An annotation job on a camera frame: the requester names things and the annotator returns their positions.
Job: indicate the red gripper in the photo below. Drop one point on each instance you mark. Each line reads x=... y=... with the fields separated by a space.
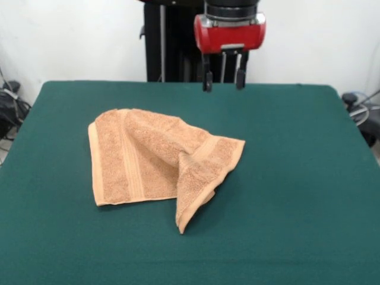
x=231 y=37

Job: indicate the tan terry towel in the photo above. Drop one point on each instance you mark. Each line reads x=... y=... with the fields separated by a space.
x=148 y=154

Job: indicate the dark green table cloth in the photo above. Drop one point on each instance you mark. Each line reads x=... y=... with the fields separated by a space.
x=282 y=193

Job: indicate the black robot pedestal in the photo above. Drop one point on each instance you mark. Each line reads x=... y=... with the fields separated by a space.
x=178 y=44

